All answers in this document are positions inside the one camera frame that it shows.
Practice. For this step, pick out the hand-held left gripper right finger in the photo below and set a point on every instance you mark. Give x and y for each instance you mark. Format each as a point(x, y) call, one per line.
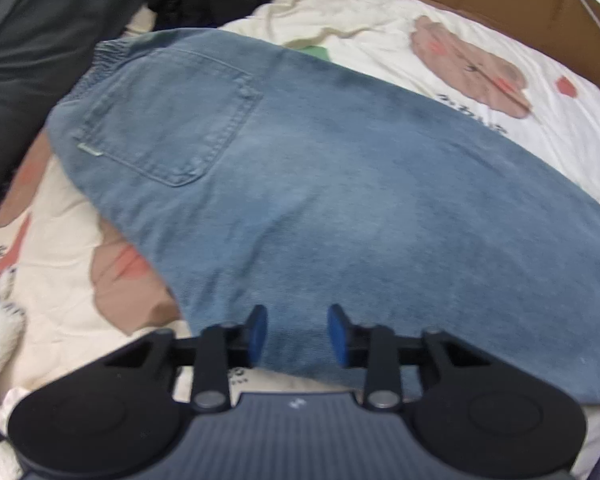
point(337, 335)

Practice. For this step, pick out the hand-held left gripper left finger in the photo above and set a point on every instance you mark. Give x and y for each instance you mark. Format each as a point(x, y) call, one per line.
point(257, 332)

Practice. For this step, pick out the blue denim pants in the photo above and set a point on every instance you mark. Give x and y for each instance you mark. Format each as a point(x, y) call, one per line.
point(330, 185)

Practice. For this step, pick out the cream bear-print blanket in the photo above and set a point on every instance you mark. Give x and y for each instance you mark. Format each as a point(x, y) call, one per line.
point(380, 35)

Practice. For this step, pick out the dark grey pillow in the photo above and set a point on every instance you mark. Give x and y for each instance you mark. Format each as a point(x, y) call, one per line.
point(40, 60)

